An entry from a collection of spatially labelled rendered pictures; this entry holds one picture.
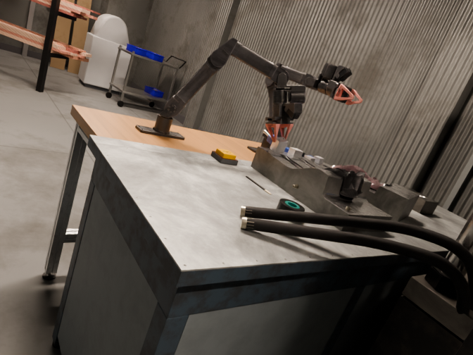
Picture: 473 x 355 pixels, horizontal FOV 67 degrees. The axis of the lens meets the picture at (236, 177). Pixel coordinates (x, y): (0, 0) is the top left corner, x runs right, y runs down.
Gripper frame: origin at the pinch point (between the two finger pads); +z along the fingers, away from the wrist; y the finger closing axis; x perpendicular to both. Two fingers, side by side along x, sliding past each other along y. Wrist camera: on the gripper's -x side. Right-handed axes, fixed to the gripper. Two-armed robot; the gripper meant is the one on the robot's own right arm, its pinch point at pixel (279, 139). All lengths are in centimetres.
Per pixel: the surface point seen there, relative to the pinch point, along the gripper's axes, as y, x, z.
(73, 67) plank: 50, 646, -117
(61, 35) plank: 32, 647, -174
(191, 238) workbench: -65, -46, 18
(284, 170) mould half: -8.8, -13.2, 10.7
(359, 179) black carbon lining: 11.8, -30.5, 13.7
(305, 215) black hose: -32, -46, 17
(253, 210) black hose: -43, -38, 16
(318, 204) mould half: -9.7, -30.8, 20.1
